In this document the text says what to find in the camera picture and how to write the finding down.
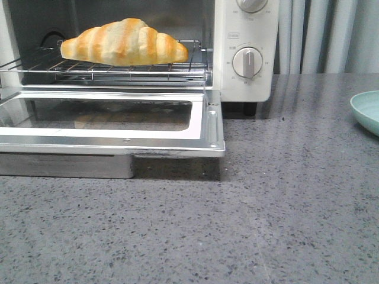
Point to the pale grey curtain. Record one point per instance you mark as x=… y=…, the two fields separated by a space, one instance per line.
x=327 y=37

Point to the upper temperature knob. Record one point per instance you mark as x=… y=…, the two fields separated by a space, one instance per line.
x=251 y=6

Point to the light green plate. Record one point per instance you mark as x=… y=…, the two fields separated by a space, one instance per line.
x=364 y=107

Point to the black right oven foot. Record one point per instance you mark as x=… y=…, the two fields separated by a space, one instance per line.
x=249 y=109

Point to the golden croissant bread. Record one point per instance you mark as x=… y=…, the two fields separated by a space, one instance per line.
x=130 y=42

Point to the steel oven door handle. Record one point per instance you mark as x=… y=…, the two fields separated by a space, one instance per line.
x=67 y=165

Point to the glass oven door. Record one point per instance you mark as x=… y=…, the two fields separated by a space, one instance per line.
x=104 y=122

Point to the lower timer knob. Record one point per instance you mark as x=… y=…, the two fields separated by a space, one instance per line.
x=247 y=62

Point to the white Toshiba toaster oven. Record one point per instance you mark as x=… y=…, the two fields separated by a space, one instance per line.
x=218 y=25

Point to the metal wire oven rack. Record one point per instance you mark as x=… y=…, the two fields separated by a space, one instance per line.
x=44 y=65

